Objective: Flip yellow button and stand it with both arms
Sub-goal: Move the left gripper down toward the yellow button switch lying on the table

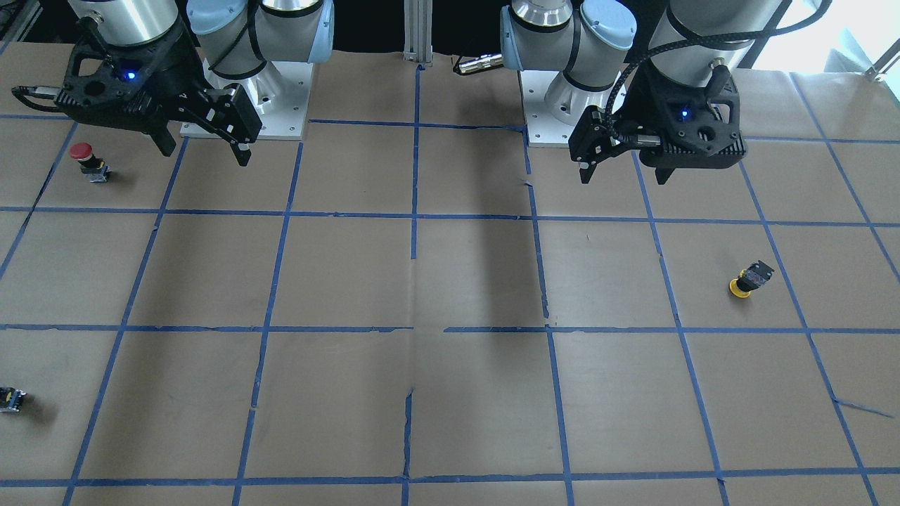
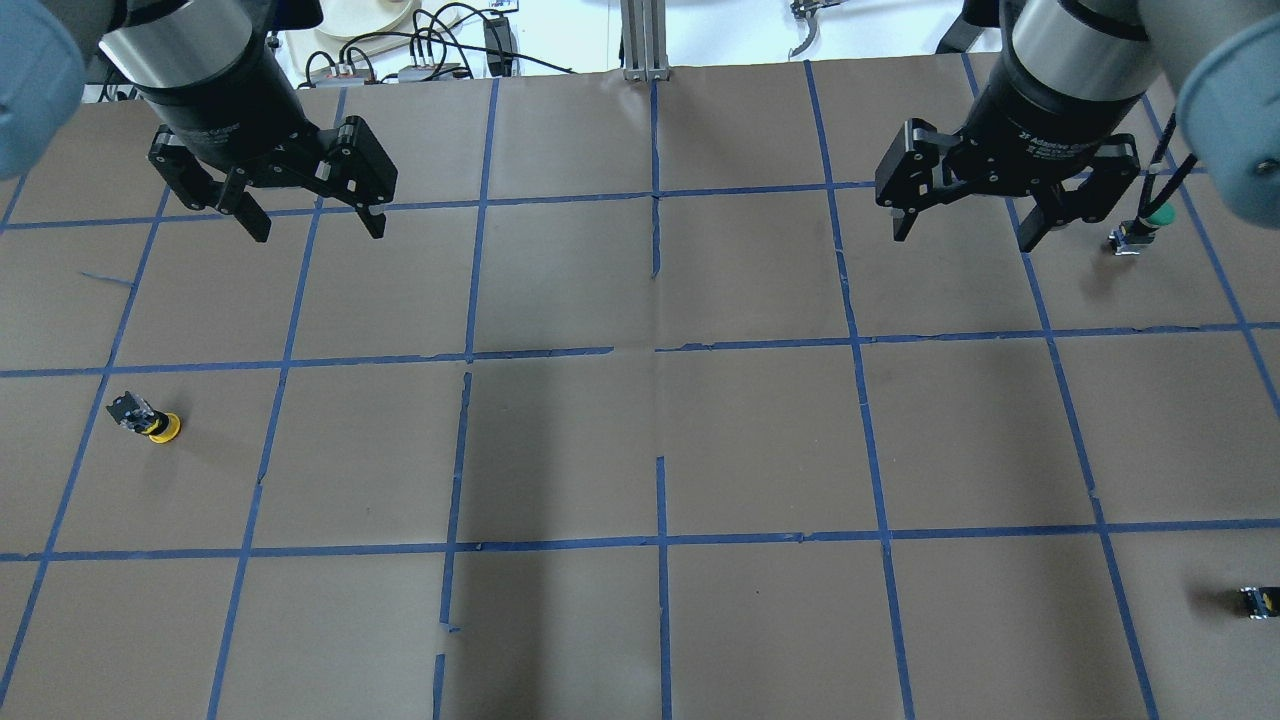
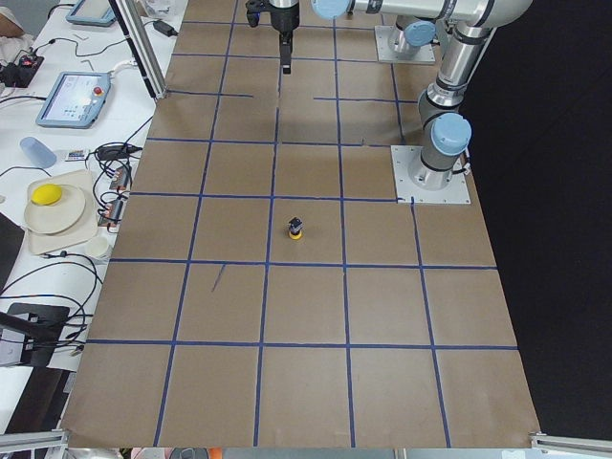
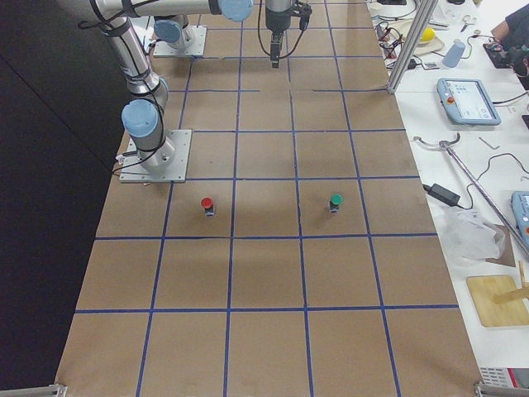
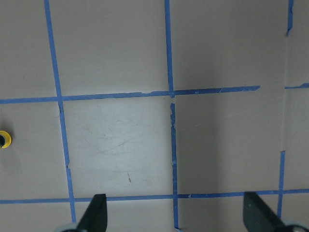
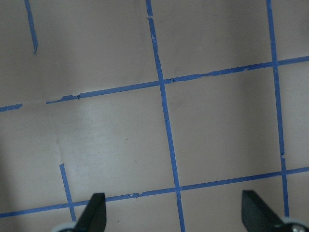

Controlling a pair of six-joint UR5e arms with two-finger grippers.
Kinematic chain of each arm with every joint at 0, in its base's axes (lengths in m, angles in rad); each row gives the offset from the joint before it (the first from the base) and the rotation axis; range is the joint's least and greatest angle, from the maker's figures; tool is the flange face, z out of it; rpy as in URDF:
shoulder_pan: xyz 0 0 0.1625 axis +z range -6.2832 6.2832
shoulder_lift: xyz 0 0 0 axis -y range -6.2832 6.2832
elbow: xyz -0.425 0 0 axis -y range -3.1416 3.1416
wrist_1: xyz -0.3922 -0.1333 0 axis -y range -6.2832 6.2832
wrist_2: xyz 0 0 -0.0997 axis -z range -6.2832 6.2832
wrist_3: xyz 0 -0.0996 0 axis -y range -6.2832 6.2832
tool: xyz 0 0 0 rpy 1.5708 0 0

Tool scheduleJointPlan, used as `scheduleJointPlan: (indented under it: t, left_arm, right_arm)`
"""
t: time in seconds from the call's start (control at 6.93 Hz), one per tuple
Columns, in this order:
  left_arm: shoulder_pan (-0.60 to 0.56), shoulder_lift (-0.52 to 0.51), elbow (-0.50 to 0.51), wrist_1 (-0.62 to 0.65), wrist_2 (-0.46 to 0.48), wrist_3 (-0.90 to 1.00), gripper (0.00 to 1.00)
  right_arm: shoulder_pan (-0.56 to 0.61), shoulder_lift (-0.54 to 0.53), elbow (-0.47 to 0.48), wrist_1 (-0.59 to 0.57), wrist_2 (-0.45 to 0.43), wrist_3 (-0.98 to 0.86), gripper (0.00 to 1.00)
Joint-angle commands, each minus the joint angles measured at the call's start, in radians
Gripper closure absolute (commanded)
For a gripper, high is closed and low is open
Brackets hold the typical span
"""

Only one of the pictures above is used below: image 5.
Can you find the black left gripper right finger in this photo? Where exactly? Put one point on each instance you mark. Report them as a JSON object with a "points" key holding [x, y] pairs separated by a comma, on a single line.
{"points": [[258, 216]]}

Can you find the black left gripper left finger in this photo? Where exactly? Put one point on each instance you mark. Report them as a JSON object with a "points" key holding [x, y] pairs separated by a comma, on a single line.
{"points": [[95, 218]]}

